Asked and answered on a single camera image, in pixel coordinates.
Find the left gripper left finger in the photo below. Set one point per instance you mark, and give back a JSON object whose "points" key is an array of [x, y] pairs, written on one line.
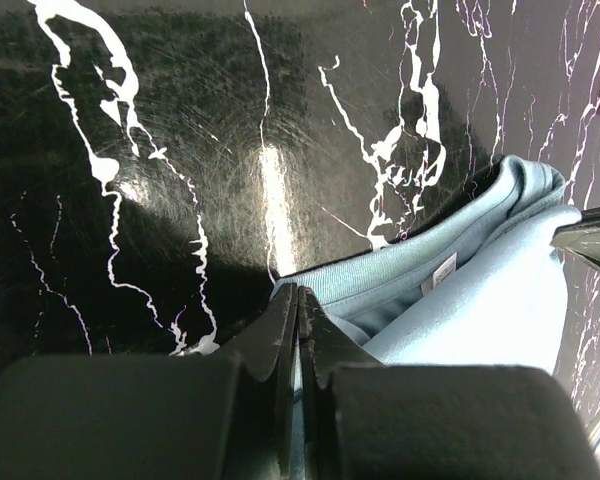
{"points": [[222, 416]]}

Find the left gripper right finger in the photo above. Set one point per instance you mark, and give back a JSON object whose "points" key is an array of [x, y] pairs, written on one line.
{"points": [[364, 420]]}

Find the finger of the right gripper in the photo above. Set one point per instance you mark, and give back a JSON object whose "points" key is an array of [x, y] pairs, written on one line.
{"points": [[582, 239]]}

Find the grey-blue t shirt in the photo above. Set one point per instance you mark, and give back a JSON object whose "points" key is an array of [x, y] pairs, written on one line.
{"points": [[482, 284]]}

